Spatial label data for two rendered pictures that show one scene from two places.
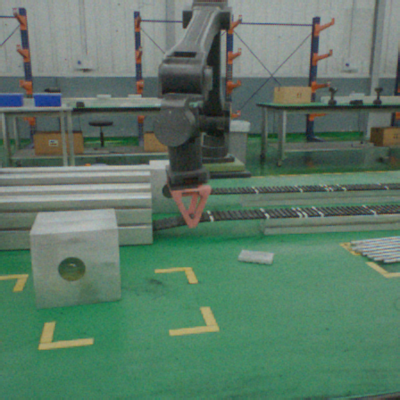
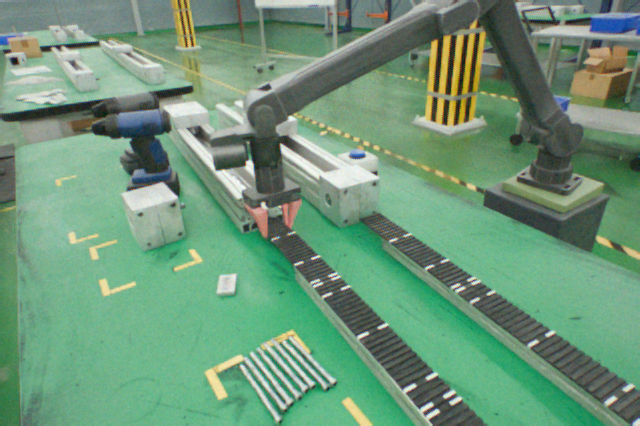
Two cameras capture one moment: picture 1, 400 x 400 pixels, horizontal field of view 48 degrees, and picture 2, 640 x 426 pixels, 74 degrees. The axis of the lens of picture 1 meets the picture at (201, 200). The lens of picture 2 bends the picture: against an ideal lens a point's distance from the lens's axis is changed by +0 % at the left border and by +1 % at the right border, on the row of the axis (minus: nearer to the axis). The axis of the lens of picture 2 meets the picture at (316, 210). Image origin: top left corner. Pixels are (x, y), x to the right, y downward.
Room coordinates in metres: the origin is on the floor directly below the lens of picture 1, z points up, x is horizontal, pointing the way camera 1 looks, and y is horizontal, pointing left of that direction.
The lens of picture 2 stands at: (0.59, -0.70, 1.25)
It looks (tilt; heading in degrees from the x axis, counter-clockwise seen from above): 28 degrees down; 70
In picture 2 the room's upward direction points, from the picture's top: 3 degrees counter-clockwise
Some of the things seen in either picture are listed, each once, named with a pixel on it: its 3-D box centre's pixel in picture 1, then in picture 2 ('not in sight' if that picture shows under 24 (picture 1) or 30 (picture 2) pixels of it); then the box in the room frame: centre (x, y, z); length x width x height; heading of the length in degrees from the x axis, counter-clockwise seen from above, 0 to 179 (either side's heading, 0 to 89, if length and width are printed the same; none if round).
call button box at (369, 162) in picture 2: not in sight; (354, 166); (1.05, 0.24, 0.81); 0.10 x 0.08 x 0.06; 7
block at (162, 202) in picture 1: (170, 184); (353, 194); (0.96, 0.07, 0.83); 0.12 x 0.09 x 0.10; 7
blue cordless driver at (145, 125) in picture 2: not in sight; (134, 157); (0.52, 0.37, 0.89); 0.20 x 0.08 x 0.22; 172
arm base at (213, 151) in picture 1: (213, 147); (551, 166); (1.43, -0.04, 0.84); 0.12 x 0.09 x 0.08; 110
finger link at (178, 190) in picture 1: (189, 199); (268, 214); (0.76, 0.02, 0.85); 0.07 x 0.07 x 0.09; 10
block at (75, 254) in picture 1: (78, 252); (159, 214); (0.55, 0.16, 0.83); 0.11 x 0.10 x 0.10; 13
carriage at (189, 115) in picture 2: not in sight; (186, 118); (0.68, 0.73, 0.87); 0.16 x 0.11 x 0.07; 97
